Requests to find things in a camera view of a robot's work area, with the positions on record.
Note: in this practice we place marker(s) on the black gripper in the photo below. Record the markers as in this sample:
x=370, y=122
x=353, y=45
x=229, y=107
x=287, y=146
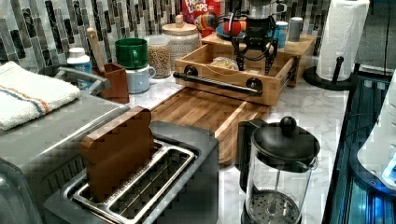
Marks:
x=259, y=35

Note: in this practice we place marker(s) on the red apple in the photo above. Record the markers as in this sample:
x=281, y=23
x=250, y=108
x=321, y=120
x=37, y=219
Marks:
x=232, y=28

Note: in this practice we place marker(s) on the Deep River snack bag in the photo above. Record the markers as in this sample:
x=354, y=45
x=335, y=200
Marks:
x=224, y=62

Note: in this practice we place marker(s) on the blue cup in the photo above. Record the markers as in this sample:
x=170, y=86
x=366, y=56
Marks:
x=281, y=33

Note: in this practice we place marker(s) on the open wooden drawer box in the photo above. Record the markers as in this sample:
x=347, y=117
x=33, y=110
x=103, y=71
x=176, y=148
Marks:
x=253, y=76

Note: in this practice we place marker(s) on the grey cylindrical canister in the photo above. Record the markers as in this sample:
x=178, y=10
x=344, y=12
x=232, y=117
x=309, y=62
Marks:
x=296, y=25

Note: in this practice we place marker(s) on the Froot Loops cereal box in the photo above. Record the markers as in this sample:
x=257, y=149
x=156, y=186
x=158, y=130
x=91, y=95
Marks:
x=204, y=14

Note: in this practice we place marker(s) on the wooden cutting board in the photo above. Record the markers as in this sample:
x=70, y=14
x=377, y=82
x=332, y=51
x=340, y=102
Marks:
x=218, y=114

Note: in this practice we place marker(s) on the glass jar wooden lid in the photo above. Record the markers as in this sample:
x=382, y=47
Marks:
x=183, y=38

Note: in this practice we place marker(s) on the paper towel roll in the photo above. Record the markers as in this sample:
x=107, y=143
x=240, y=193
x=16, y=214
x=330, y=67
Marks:
x=341, y=37

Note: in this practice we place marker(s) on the glass jar of grains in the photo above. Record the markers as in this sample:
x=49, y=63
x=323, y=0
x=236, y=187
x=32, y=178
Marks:
x=159, y=55

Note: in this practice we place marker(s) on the black french press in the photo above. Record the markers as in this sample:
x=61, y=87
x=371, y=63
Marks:
x=275, y=161

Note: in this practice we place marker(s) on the white mug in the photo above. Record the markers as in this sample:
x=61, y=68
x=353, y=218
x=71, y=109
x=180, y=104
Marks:
x=138, y=80

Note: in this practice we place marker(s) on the green mug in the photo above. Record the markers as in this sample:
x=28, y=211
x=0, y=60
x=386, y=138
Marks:
x=132, y=53

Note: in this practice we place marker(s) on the brown utensil holder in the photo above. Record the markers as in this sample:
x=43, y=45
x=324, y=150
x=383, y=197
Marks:
x=116, y=74

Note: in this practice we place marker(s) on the silver toaster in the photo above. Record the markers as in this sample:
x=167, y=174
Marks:
x=179, y=186

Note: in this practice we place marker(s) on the wooden toast slice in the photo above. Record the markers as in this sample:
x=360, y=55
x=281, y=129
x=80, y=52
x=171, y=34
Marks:
x=116, y=151

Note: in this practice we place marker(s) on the white blue-label bottle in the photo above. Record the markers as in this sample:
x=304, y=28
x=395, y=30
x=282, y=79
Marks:
x=78, y=59

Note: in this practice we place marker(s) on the white striped towel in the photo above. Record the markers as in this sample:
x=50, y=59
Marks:
x=25, y=95

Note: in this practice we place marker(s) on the grey toaster oven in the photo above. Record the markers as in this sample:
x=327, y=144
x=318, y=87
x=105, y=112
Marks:
x=40, y=156

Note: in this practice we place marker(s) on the black drawer handle bar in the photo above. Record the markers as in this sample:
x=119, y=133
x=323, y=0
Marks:
x=190, y=74

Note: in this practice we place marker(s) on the wooden utensil handle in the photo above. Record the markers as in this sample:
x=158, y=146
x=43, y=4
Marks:
x=94, y=42

